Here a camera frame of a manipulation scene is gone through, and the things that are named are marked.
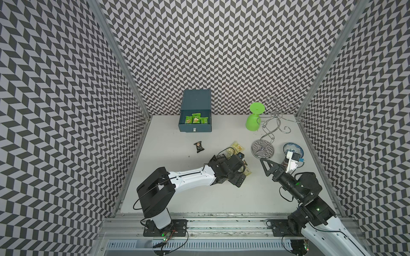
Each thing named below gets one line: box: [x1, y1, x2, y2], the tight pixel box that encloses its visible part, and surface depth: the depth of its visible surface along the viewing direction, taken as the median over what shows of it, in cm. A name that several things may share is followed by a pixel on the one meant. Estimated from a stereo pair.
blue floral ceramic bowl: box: [282, 142, 305, 159], surface depth 98 cm
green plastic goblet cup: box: [245, 101, 266, 132], surface depth 81 cm
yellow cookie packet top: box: [231, 141, 245, 155], surface depth 102 cm
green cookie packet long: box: [200, 116, 209, 124], surface depth 97 cm
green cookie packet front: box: [191, 113, 202, 124], surface depth 98 cm
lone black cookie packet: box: [193, 140, 205, 154], surface depth 102 cm
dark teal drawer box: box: [177, 89, 212, 133], surface depth 99 cm
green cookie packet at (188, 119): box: [184, 115, 193, 124], surface depth 96 cm
